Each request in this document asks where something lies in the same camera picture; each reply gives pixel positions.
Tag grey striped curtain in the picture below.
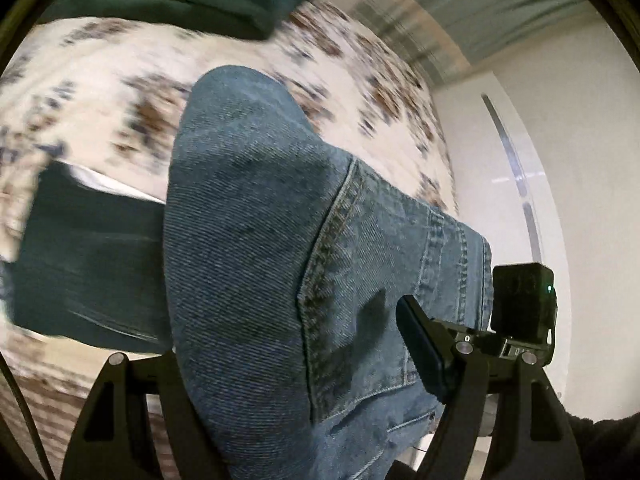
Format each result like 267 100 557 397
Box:
352 0 593 87

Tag blue denim jeans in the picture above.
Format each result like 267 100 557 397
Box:
164 66 492 479

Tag dark green folded pants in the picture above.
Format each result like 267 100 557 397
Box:
8 162 172 353

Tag white floral fleece blanket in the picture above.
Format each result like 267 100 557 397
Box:
0 0 459 480

